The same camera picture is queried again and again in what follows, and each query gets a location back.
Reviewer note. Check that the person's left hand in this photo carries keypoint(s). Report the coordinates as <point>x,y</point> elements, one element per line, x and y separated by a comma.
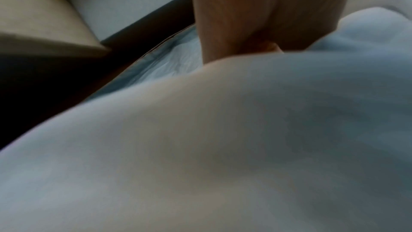
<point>264,9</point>

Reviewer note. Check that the beige window sill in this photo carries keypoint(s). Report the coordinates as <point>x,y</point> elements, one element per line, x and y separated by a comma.
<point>38,9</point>

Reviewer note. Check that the white curtain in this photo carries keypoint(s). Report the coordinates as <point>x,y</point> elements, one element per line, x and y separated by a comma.
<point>225,136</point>

